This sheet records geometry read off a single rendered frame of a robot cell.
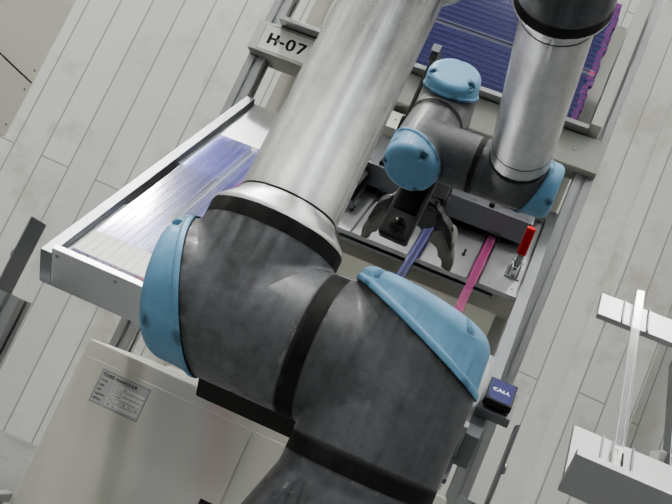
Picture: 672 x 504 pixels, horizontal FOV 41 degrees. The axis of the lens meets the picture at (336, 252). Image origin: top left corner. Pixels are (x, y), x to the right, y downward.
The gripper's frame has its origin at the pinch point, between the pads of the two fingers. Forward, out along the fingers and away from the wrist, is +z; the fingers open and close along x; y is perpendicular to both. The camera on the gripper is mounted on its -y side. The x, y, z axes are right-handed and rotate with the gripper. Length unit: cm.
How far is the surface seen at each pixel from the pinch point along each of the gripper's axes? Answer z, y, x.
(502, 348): 4.0, -6.5, -19.7
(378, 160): 7.9, 28.1, 14.2
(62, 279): 3, -28, 45
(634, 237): 196, 251, -66
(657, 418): 261, 203, -111
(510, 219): 8.0, 26.0, -13.0
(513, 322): 5.9, 1.1, -20.0
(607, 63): 7, 84, -19
